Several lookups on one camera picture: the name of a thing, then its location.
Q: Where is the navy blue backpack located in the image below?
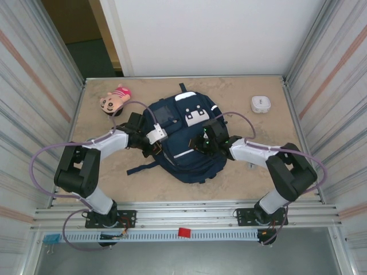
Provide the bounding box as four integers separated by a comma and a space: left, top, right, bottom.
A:
127, 82, 229, 186

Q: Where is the pink plush doll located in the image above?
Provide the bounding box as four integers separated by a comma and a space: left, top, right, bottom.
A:
99, 82, 132, 118

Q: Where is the white round container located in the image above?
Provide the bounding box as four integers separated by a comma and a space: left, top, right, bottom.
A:
251, 96, 272, 114

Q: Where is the brown wooden door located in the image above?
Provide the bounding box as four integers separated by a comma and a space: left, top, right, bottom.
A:
41, 0, 123, 72

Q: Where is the blue clip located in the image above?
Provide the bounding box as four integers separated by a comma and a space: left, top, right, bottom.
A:
42, 233, 61, 246

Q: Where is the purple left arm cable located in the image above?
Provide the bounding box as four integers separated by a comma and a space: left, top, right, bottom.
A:
30, 100, 160, 252

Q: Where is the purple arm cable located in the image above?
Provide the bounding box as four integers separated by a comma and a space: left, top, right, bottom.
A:
212, 111, 329, 246
30, 100, 160, 252

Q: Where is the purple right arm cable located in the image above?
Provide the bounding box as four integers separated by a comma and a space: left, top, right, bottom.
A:
212, 111, 329, 246

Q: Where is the aluminium table frame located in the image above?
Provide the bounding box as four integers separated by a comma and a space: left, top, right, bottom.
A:
30, 74, 343, 231

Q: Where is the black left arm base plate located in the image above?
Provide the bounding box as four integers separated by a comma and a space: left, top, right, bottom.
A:
85, 209, 137, 229

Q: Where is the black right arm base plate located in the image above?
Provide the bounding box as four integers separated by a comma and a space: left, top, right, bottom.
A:
235, 208, 289, 227

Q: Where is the white slotted cable duct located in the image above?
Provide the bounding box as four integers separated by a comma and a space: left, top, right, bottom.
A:
42, 230, 259, 242

